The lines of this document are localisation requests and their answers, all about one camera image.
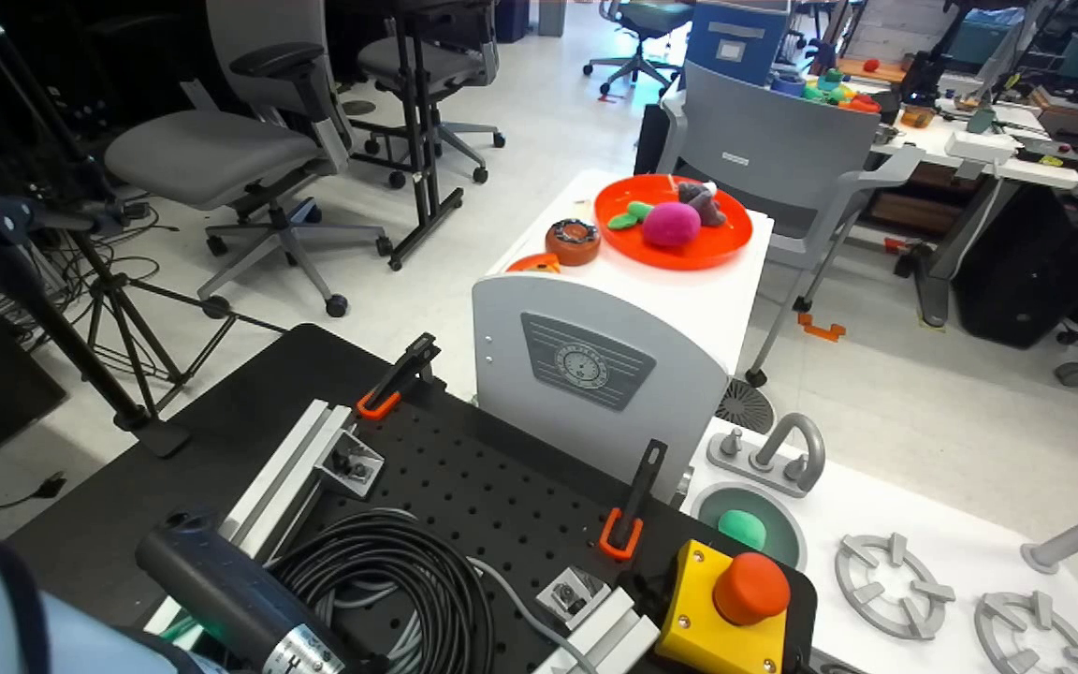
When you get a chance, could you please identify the purple plush toy green leaves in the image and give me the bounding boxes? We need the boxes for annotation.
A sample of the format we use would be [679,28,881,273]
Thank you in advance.
[606,203,702,251]

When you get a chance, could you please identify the orange toy pizza slice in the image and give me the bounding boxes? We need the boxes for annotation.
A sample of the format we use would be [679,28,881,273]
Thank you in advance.
[508,256,562,273]

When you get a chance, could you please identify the white toy kitchen cabinet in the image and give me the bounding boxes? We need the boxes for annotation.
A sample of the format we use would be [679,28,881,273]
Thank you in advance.
[471,173,770,503]

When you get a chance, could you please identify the brown toy donut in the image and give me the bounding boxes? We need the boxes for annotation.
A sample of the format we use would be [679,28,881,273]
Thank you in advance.
[546,220,601,268]

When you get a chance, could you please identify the dark grey plush toy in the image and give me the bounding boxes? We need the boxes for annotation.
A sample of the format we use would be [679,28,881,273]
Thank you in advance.
[679,179,727,230]

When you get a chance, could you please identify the grey toy faucet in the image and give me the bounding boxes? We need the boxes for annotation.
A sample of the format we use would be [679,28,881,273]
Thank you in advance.
[707,414,826,497]

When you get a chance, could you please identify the white toy stove sink top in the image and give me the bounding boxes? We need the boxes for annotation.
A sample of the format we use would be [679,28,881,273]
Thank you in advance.
[684,421,1078,674]

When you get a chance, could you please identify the left orange black clamp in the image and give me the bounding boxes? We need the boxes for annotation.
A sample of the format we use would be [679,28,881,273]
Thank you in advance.
[356,334,437,421]

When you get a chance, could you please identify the orange black clamp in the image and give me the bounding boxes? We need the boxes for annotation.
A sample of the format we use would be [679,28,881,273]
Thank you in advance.
[356,334,437,421]
[601,439,665,566]

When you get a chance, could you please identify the orange round plate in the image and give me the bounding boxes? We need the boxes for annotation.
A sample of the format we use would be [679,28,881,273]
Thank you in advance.
[593,173,752,269]

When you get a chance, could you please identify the right orange black clamp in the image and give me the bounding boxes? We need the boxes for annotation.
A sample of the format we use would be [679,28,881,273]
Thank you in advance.
[601,439,665,566]

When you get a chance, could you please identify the black perforated breadboard table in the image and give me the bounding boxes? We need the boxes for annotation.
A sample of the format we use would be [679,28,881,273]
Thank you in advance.
[3,322,825,674]

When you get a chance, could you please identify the grey plastic chair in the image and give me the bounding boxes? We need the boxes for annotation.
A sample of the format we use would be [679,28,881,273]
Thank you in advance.
[659,64,920,389]

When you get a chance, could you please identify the yellow emergency stop button box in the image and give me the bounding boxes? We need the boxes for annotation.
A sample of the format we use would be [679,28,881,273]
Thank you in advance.
[657,541,791,674]

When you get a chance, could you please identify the grey mesh office chair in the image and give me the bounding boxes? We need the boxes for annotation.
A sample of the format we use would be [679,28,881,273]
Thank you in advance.
[104,0,392,320]

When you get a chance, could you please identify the blue storage bin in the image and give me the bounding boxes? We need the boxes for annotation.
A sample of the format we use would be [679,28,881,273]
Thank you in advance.
[690,0,791,88]

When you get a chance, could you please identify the aluminium extrusion rail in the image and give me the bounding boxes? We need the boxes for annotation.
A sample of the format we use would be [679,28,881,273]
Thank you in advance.
[219,400,386,560]

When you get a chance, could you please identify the coiled black cable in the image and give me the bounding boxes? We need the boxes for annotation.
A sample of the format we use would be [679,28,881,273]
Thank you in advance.
[270,507,496,674]

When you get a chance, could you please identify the black camera tripod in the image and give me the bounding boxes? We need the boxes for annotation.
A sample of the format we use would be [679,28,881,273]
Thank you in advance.
[0,0,291,435]

